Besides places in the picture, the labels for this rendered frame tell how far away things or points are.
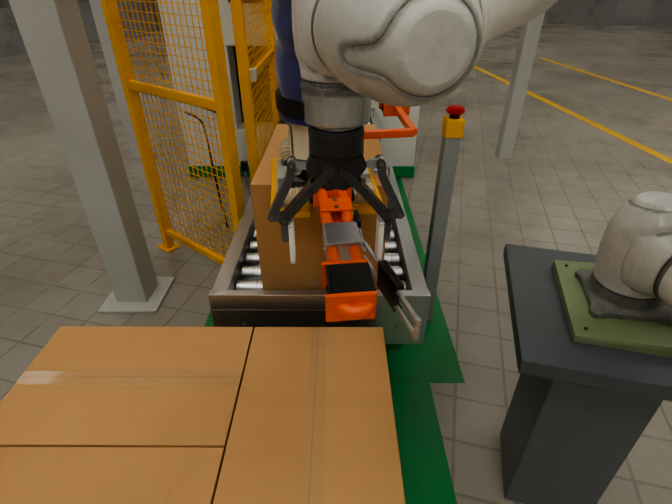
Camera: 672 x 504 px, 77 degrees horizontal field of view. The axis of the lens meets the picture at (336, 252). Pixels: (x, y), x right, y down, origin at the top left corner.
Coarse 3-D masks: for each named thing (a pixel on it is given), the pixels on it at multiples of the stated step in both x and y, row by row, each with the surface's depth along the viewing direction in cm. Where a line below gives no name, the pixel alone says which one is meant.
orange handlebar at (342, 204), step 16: (400, 112) 129; (400, 128) 118; (416, 128) 118; (320, 192) 88; (320, 208) 82; (336, 208) 82; (352, 208) 82; (336, 256) 70; (352, 256) 71; (352, 304) 61; (368, 304) 61
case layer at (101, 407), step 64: (64, 384) 112; (128, 384) 112; (192, 384) 112; (256, 384) 112; (320, 384) 112; (384, 384) 112; (0, 448) 97; (64, 448) 97; (128, 448) 97; (192, 448) 97; (256, 448) 97; (320, 448) 97; (384, 448) 97
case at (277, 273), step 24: (264, 168) 132; (264, 192) 123; (384, 192) 122; (264, 216) 127; (312, 216) 127; (360, 216) 127; (264, 240) 132; (312, 240) 132; (384, 240) 131; (264, 264) 137; (288, 264) 137; (312, 264) 136; (264, 288) 142; (288, 288) 142; (312, 288) 142
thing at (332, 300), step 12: (324, 264) 66; (336, 264) 66; (348, 264) 66; (360, 264) 66; (324, 276) 67; (336, 276) 63; (348, 276) 63; (360, 276) 63; (336, 288) 61; (348, 288) 61; (360, 288) 61; (372, 288) 61; (336, 300) 60; (348, 300) 60; (360, 300) 61; (372, 300) 61; (336, 312) 62; (372, 312) 62
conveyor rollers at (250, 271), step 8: (392, 232) 178; (256, 240) 179; (392, 240) 179; (256, 248) 171; (392, 248) 170; (248, 256) 163; (256, 256) 163; (384, 256) 163; (392, 256) 163; (248, 264) 164; (256, 264) 164; (392, 264) 164; (248, 272) 155; (256, 272) 155; (400, 272) 155; (240, 280) 150; (248, 280) 150; (240, 288) 148; (248, 288) 148; (256, 288) 148
